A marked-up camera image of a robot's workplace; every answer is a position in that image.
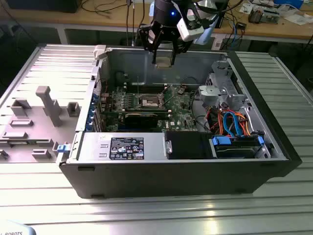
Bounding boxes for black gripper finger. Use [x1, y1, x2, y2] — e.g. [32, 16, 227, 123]
[138, 23, 162, 65]
[170, 32, 194, 66]

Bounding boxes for silver CPU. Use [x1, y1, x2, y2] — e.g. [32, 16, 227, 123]
[156, 55, 173, 69]

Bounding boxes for metal socket cover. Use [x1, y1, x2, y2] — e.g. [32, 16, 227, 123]
[157, 84, 176, 106]

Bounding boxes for CPU socket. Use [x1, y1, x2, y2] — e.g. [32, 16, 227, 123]
[138, 94, 165, 109]

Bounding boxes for copper CPU cooler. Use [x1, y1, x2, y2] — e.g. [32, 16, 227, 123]
[248, 6, 264, 24]

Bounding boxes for wooden workbench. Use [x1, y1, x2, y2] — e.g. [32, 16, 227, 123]
[0, 0, 313, 46]

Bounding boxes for grey case release latch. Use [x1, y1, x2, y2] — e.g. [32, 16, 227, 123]
[93, 45, 110, 60]

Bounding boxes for grey metal drive cage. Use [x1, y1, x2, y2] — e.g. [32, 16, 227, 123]
[197, 60, 248, 110]

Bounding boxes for green motherboard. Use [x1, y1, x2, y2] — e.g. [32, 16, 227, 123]
[97, 84, 196, 133]

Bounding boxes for graphics card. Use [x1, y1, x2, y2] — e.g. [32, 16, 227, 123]
[123, 113, 159, 129]

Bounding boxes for grey electronic device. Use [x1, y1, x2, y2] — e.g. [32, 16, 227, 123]
[263, 9, 281, 24]

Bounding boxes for black box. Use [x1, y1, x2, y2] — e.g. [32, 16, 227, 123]
[6, 0, 79, 13]

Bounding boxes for white paper sheets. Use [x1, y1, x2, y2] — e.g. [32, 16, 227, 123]
[283, 14, 313, 25]

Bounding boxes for hard disk blue carrier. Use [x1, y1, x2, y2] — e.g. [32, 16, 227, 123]
[211, 136, 266, 159]

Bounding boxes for grey power supply unit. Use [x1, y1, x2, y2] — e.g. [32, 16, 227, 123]
[78, 132, 167, 164]

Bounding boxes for blue plastic clip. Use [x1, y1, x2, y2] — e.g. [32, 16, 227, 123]
[56, 143, 71, 154]

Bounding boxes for black PC case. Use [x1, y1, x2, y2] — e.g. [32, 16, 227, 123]
[58, 44, 303, 199]

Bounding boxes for grey parts rack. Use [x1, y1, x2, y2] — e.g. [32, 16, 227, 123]
[0, 85, 83, 164]

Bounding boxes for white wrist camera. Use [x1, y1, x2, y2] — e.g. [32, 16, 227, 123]
[176, 9, 205, 42]

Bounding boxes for black wire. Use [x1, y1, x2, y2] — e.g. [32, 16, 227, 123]
[189, 89, 211, 134]

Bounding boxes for red wire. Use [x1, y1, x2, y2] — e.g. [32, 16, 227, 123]
[207, 109, 222, 130]

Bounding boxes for blue wire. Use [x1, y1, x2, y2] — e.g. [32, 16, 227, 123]
[223, 111, 243, 138]

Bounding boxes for orange wire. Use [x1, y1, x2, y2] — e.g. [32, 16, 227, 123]
[214, 111, 251, 137]

